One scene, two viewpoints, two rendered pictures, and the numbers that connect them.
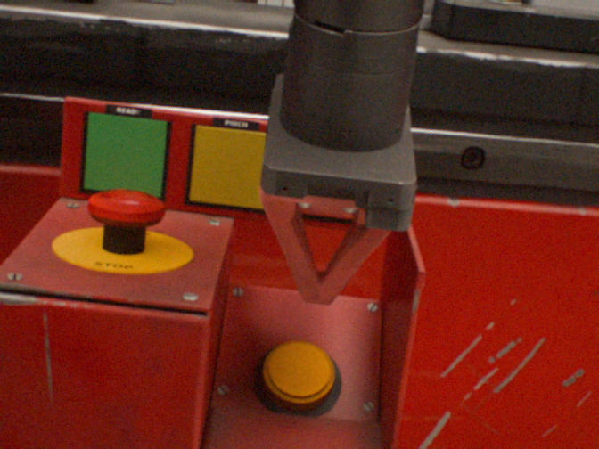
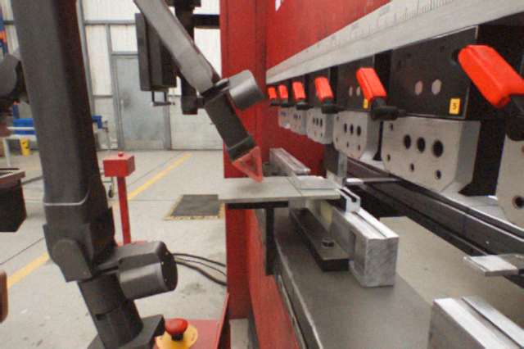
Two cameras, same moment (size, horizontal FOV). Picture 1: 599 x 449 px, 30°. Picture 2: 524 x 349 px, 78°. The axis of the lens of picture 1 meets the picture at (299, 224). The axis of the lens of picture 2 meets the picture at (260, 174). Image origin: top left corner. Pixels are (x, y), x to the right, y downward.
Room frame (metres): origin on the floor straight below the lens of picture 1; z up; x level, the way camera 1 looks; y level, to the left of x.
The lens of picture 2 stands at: (0.73, -0.41, 1.20)
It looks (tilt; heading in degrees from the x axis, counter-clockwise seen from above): 13 degrees down; 93
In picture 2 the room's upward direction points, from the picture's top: straight up
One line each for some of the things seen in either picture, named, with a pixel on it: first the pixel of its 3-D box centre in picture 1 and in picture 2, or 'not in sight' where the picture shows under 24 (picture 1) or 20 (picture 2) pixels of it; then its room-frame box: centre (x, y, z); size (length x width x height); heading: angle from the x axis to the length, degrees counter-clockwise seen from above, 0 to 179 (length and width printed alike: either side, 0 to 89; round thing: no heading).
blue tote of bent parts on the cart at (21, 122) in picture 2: not in sight; (49, 127); (-1.65, 2.83, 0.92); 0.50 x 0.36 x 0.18; 2
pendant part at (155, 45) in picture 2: not in sight; (160, 58); (0.06, 1.45, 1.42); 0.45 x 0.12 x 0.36; 97
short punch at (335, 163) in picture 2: not in sight; (334, 161); (0.86, 0.37, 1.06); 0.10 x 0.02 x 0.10; 101
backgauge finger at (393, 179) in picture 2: not in sight; (392, 176); (1.02, 0.41, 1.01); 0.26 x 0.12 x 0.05; 11
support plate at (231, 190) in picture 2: not in sight; (273, 188); (0.72, 0.34, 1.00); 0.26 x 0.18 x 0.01; 11
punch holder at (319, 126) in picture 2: not in sight; (332, 106); (0.86, 0.39, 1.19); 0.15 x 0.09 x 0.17; 101
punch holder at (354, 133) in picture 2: not in sight; (371, 108); (0.89, 0.20, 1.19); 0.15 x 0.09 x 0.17; 101
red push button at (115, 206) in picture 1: (125, 228); (177, 331); (0.55, 0.09, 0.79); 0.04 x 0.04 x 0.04
